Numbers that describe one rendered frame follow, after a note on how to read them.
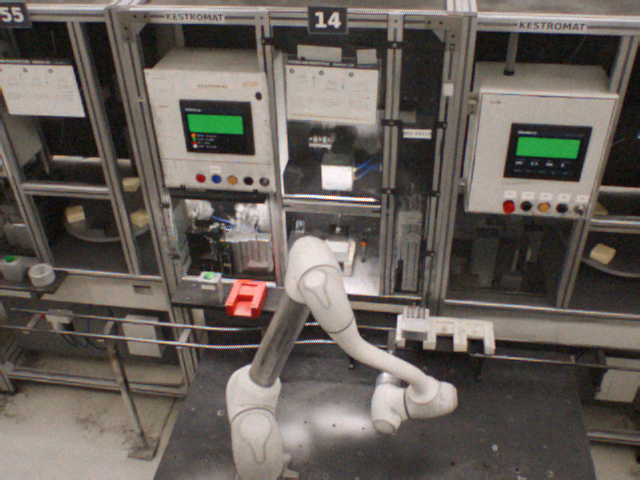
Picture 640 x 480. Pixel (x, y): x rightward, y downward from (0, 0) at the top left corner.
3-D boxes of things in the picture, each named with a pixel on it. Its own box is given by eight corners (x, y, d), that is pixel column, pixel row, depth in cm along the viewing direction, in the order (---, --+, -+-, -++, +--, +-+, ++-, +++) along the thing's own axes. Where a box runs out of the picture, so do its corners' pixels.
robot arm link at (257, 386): (223, 437, 219) (217, 389, 236) (268, 440, 225) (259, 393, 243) (304, 261, 182) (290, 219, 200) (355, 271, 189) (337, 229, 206)
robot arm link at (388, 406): (378, 404, 227) (414, 399, 222) (374, 441, 214) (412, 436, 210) (368, 384, 221) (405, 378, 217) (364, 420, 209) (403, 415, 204)
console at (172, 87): (163, 190, 239) (140, 73, 212) (187, 153, 262) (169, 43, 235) (273, 197, 234) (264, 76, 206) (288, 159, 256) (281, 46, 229)
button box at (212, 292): (201, 303, 257) (197, 280, 250) (207, 290, 263) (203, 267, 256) (220, 304, 256) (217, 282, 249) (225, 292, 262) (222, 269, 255)
